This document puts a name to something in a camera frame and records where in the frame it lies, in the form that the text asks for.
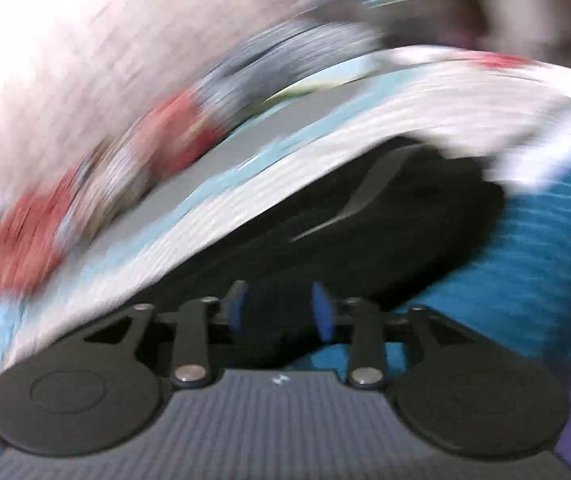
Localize black pants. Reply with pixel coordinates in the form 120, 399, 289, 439
130, 135, 509, 366

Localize blue and white printed blanket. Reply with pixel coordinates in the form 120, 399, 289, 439
0, 45, 571, 411

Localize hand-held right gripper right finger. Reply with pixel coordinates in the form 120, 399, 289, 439
311, 281, 459, 390

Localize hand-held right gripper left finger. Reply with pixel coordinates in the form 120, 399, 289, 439
83, 280, 249, 390

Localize red patterned cloth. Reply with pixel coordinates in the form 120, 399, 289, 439
0, 87, 231, 306

